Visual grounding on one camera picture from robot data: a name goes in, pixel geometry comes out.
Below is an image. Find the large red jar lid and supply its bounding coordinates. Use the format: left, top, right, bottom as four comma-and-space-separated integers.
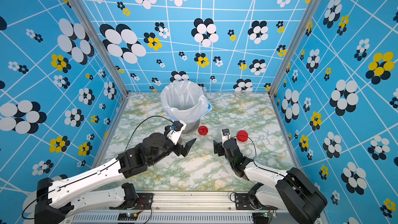
236, 130, 248, 143

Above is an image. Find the small red jar lid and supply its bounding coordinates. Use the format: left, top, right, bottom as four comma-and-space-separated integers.
198, 126, 208, 136

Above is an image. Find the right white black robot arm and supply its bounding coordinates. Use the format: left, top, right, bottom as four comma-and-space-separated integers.
213, 138, 328, 224

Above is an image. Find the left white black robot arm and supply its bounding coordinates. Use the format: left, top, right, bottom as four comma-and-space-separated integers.
34, 133, 196, 224

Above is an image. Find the right green circuit board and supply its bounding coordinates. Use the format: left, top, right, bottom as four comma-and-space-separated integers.
252, 213, 276, 224

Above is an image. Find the green circuit board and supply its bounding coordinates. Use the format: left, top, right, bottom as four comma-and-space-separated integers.
118, 213, 139, 222
252, 213, 276, 224

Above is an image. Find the left green circuit board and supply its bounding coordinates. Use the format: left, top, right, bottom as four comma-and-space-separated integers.
118, 213, 139, 222

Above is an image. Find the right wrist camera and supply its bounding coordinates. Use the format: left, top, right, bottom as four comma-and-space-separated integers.
221, 128, 231, 145

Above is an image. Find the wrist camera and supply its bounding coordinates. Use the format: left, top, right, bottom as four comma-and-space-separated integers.
221, 128, 231, 145
164, 120, 187, 145

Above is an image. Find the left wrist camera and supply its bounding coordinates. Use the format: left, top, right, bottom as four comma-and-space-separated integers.
164, 120, 187, 145

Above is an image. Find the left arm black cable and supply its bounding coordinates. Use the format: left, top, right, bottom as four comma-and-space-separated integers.
21, 116, 175, 222

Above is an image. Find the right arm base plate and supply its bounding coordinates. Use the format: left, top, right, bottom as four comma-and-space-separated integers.
230, 192, 277, 212

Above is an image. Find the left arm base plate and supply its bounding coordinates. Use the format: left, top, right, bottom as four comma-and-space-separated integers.
109, 193, 154, 211

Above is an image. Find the aluminium front frame rail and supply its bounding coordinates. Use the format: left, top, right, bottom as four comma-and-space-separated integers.
74, 190, 327, 224

